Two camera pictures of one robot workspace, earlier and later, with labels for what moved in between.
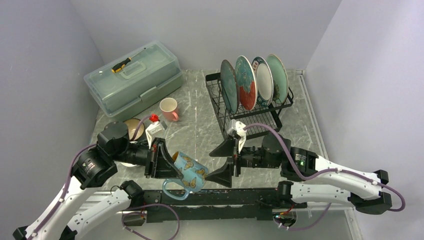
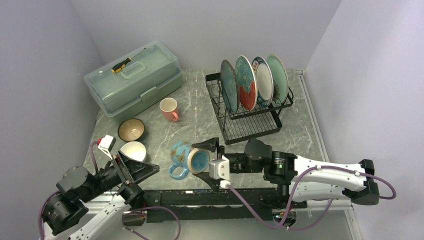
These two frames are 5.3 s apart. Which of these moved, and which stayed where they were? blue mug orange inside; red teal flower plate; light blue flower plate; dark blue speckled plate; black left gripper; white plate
Moved: black left gripper; blue mug orange inside
Stayed: light blue flower plate; white plate; dark blue speckled plate; red teal flower plate
